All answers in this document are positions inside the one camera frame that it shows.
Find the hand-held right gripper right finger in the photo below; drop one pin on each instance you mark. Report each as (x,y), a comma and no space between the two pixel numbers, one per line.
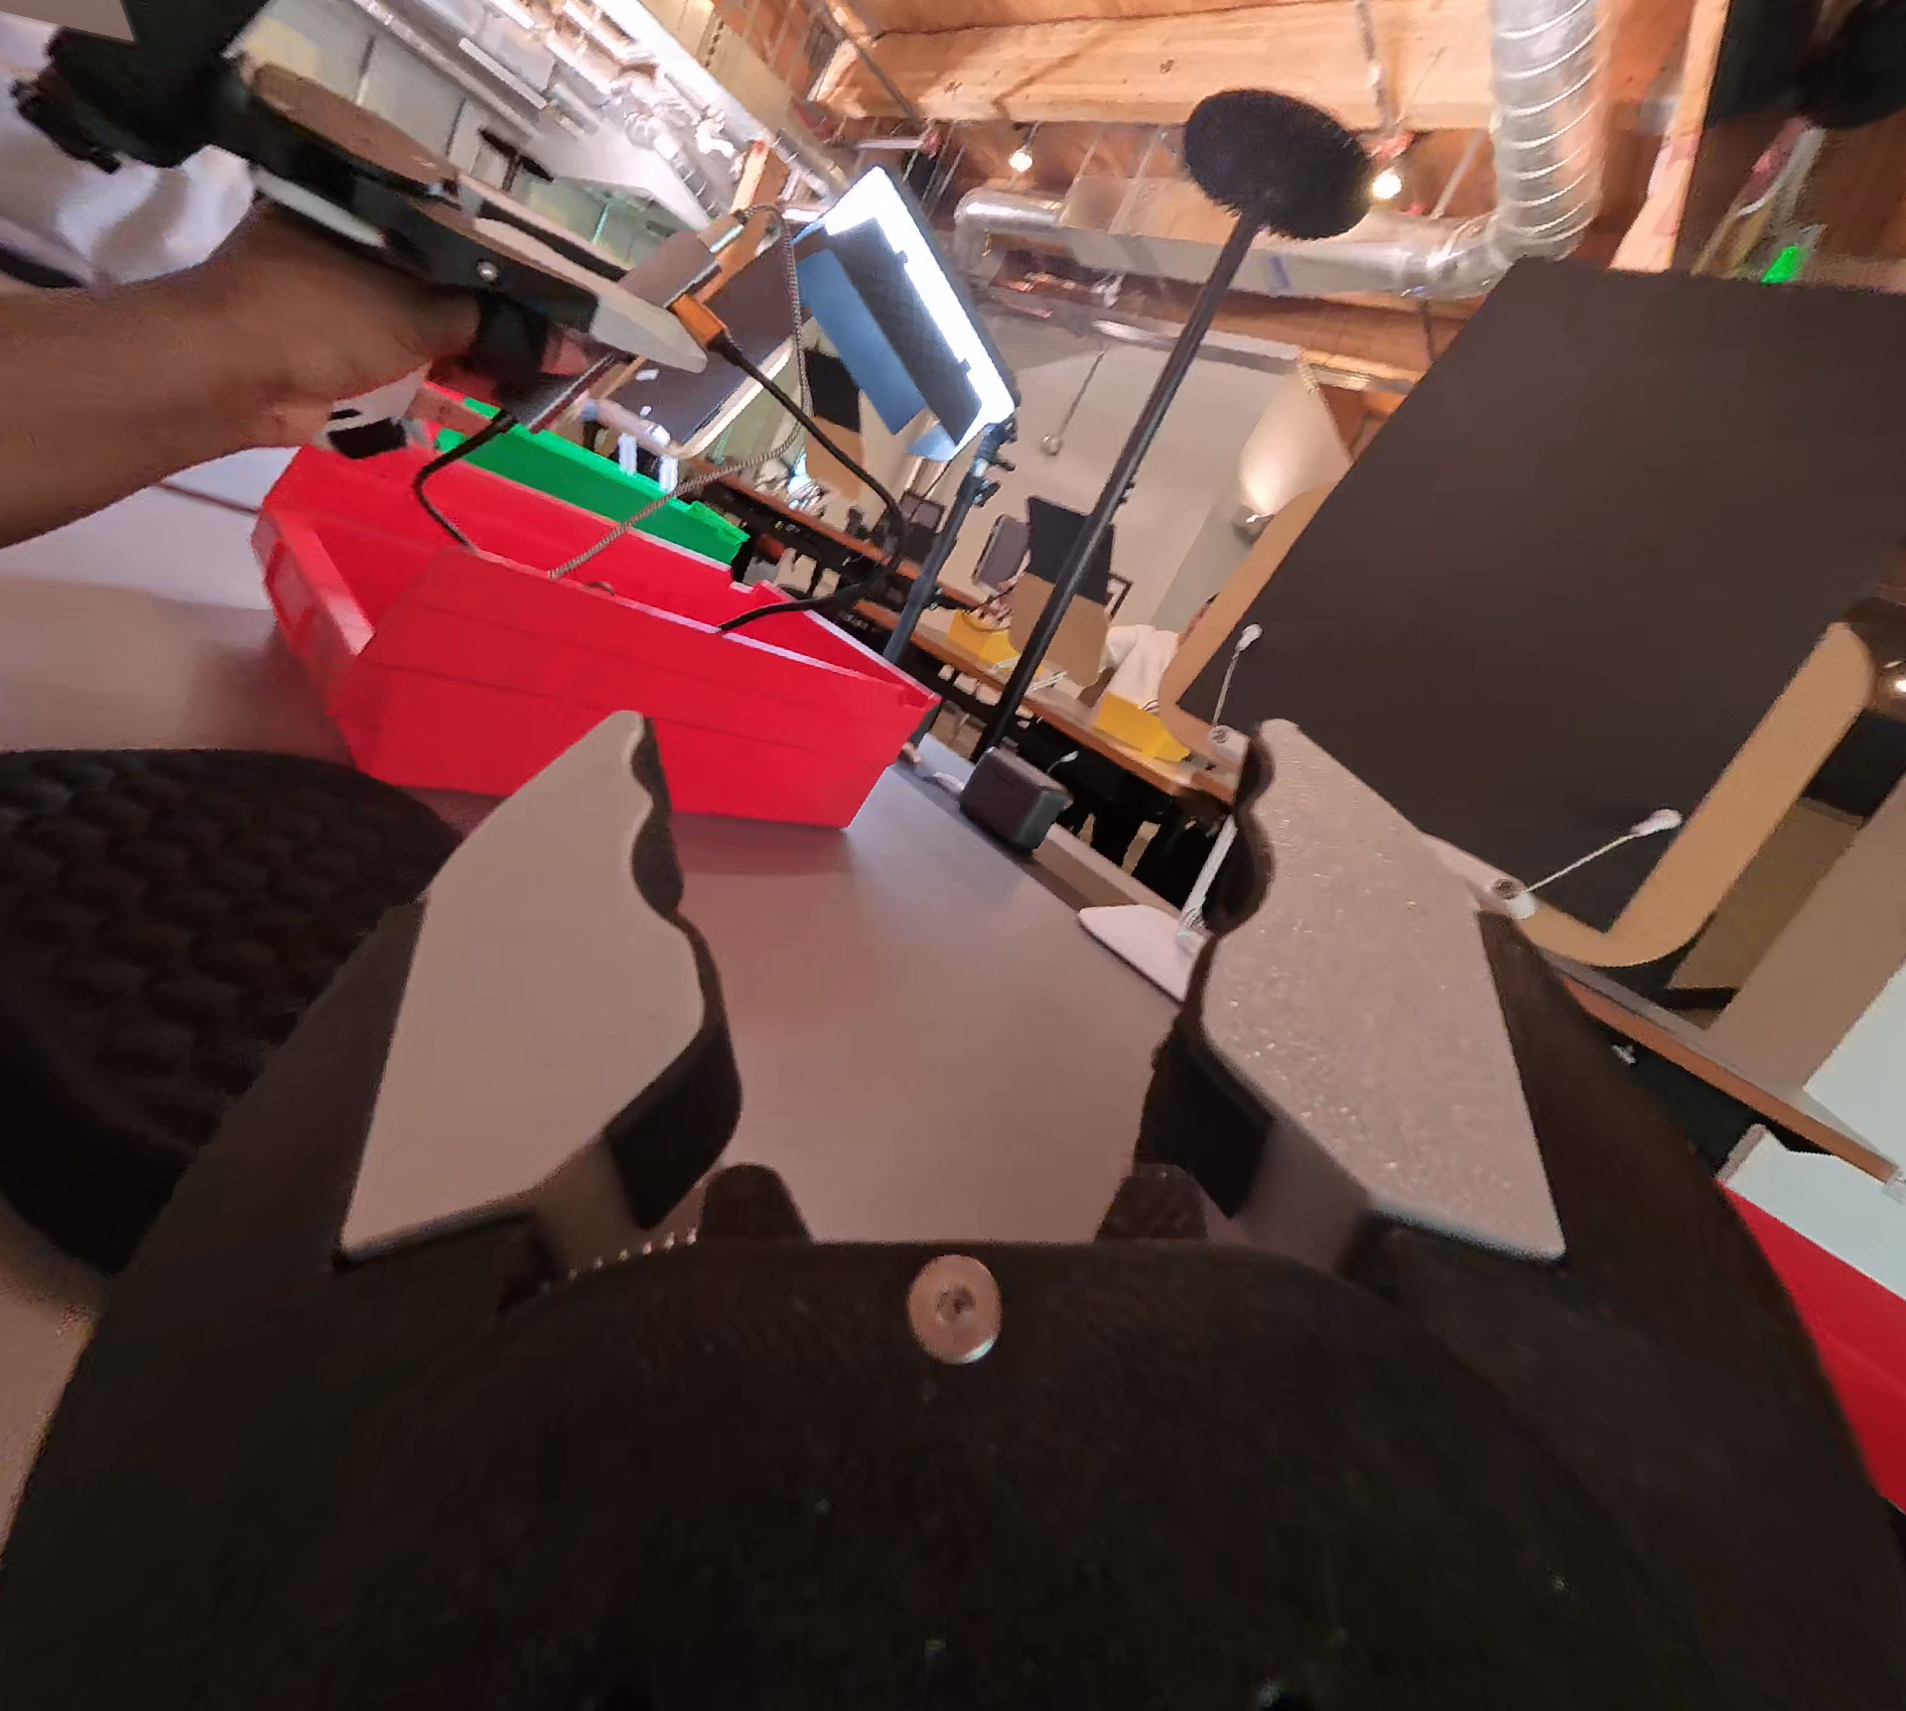
(1370,1026)

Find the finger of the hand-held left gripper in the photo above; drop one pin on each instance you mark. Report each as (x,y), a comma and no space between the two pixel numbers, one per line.
(536,222)
(649,329)

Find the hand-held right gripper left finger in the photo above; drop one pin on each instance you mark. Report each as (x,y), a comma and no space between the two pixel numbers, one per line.
(536,994)

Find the white plug adapter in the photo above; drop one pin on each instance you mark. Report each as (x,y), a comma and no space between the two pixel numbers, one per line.
(671,267)

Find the red plastic bin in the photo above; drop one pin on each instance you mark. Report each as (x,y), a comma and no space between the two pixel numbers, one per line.
(596,697)
(1846,1354)

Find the person's left forearm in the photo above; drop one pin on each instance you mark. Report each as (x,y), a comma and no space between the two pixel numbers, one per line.
(103,400)

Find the person's left hand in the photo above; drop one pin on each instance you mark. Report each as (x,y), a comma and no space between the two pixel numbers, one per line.
(329,326)

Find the green plastic bin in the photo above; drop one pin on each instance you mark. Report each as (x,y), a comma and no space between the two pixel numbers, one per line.
(596,475)

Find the person's pale clothing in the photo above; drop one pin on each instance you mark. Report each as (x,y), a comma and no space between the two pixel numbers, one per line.
(90,222)

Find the white stand with clear legs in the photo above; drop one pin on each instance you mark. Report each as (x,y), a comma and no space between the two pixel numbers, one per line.
(1131,936)

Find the led light panel on stand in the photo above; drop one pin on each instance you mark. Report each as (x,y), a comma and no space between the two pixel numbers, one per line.
(922,297)

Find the black honeycomb wrist rest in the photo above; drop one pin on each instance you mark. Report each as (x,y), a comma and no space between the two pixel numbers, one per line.
(179,967)

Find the yellow plastic bin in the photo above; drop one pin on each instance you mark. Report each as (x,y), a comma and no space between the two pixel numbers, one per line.
(982,643)
(1145,729)

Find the dark grey small box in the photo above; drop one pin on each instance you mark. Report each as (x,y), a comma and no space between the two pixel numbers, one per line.
(1011,804)

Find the black monitor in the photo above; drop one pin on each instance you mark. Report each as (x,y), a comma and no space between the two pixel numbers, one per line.
(1113,551)

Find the black microphone on pole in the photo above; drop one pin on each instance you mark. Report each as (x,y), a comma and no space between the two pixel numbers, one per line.
(1278,161)

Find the black panel with wooden frame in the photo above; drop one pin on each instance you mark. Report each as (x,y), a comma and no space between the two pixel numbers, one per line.
(1561,551)

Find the silver ventilation duct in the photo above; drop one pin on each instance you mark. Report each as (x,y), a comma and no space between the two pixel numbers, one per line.
(1540,28)

